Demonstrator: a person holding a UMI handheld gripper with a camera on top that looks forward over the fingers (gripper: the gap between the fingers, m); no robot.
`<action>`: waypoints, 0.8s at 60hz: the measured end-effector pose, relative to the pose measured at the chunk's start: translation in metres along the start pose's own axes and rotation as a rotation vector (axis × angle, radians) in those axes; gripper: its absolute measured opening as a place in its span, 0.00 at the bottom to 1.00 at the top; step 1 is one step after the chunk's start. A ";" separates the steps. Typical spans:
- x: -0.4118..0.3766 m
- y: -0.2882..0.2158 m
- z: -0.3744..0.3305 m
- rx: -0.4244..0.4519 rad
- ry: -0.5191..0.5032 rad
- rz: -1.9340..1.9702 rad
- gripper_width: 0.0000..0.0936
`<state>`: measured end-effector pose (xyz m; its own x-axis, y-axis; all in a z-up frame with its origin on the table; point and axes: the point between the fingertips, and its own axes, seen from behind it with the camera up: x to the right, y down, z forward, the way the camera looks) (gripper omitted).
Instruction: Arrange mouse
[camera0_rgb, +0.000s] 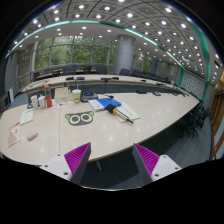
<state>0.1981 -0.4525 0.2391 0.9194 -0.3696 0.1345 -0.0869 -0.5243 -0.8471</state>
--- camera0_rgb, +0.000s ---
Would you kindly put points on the white cup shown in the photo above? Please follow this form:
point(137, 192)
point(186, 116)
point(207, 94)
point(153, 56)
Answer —
point(34, 101)

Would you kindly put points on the black and orange handheld tool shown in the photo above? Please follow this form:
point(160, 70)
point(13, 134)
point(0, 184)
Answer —
point(115, 111)

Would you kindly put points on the blue folder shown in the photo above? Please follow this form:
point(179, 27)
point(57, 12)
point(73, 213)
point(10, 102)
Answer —
point(106, 101)

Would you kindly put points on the white booklet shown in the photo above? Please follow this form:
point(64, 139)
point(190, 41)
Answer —
point(96, 105)

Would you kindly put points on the grey round pillar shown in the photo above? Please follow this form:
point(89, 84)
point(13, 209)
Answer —
point(124, 53)

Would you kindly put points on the black device on table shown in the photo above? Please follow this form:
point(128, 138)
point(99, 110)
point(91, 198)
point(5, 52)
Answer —
point(86, 96)

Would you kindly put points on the red and white leaflet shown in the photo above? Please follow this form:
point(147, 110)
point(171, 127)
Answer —
point(13, 134)

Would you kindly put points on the red bottle with green cap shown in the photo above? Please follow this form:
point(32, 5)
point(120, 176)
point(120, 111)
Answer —
point(48, 97)

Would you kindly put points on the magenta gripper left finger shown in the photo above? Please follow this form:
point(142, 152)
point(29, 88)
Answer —
point(70, 166)

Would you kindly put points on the light green notebook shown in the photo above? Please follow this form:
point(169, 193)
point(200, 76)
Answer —
point(124, 108)

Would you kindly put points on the beige cardboard box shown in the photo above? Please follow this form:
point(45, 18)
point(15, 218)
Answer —
point(62, 94)

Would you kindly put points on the black office chair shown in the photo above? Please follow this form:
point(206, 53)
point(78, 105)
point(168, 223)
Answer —
point(192, 119)

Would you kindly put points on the white paper sheet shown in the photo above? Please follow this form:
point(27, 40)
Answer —
point(26, 117)

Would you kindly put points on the pink computer mouse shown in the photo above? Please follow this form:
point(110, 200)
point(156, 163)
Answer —
point(32, 135)

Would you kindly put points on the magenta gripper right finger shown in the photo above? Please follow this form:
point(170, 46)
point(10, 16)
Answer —
point(152, 166)

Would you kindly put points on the black cat-face mouse pad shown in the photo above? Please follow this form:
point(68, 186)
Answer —
point(77, 119)

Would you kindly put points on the white jar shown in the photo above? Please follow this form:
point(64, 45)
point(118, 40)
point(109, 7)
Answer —
point(41, 101)

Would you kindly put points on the paper cup with green label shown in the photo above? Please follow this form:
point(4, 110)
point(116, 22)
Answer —
point(76, 95)

